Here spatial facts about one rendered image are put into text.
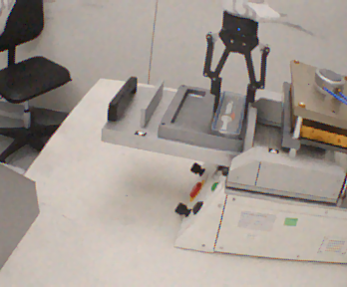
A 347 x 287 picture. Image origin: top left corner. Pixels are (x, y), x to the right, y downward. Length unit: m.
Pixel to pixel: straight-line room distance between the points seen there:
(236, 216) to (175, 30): 1.68
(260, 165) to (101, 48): 1.89
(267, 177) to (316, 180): 0.11
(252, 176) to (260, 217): 0.10
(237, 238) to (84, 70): 1.93
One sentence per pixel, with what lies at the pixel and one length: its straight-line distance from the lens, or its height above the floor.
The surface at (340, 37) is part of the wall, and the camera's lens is 2.47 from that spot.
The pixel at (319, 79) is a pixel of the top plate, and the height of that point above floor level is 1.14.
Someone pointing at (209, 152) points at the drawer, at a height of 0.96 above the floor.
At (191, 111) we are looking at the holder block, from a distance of 1.05.
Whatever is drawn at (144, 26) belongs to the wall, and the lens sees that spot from 2.55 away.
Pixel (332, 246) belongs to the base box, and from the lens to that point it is 1.02.
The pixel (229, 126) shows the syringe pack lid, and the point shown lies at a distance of 0.97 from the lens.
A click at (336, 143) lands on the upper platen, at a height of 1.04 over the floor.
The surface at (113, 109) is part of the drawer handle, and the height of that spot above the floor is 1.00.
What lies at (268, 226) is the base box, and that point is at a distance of 0.97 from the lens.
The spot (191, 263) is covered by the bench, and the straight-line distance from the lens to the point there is 1.00.
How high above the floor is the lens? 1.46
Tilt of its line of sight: 31 degrees down
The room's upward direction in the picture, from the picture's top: 6 degrees clockwise
